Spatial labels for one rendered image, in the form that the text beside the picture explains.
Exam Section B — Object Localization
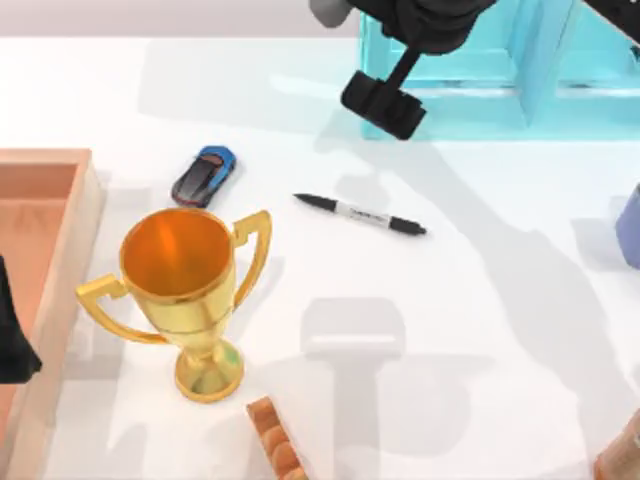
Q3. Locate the blue and black toy car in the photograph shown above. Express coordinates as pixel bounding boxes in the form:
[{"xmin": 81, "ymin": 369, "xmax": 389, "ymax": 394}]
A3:
[{"xmin": 170, "ymin": 144, "xmax": 239, "ymax": 209}]

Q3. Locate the tan wooden object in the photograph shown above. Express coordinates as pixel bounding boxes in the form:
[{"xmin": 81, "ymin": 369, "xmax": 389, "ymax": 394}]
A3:
[{"xmin": 592, "ymin": 411, "xmax": 640, "ymax": 480}]

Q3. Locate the shallow salmon box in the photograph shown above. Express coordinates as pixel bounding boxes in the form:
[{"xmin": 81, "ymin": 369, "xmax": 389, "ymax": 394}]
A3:
[{"xmin": 0, "ymin": 148, "xmax": 107, "ymax": 480}]

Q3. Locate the orange brown ridged block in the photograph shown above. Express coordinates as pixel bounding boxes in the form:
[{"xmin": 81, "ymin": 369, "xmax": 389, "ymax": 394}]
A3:
[{"xmin": 245, "ymin": 394, "xmax": 312, "ymax": 480}]

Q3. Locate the light blue rack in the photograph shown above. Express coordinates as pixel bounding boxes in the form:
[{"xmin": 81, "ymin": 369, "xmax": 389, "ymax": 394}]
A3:
[{"xmin": 358, "ymin": 9, "xmax": 640, "ymax": 144}]

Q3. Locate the lavender cup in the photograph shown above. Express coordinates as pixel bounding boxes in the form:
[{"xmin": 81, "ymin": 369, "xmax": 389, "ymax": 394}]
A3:
[{"xmin": 614, "ymin": 181, "xmax": 640, "ymax": 272}]

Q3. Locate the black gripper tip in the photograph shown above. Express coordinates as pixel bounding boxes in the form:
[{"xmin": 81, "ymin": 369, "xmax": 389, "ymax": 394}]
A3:
[{"xmin": 0, "ymin": 254, "xmax": 44, "ymax": 386}]

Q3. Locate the gold trophy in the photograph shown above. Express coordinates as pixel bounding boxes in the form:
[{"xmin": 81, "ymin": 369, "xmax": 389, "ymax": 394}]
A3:
[{"xmin": 74, "ymin": 207, "xmax": 274, "ymax": 404}]

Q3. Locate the black marker pen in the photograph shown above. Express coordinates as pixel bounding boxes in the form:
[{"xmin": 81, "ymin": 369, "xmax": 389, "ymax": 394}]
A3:
[{"xmin": 292, "ymin": 192, "xmax": 429, "ymax": 238}]

